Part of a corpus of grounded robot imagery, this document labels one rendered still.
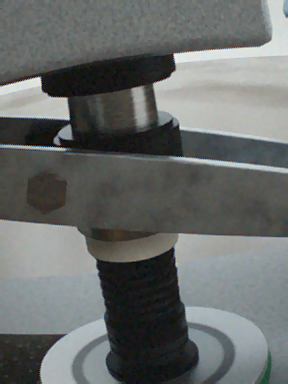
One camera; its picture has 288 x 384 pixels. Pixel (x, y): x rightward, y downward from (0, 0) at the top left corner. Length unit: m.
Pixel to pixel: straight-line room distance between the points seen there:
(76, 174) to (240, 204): 0.11
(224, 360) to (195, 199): 0.17
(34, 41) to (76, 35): 0.02
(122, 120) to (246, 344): 0.24
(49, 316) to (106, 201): 0.32
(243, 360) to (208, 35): 0.29
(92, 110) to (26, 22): 0.12
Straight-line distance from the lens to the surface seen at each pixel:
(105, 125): 0.44
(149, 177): 0.42
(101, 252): 0.48
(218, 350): 0.56
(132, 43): 0.36
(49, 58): 0.35
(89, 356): 0.58
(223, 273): 0.76
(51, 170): 0.41
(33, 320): 0.72
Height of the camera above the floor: 1.21
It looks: 19 degrees down
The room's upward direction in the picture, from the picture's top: 8 degrees counter-clockwise
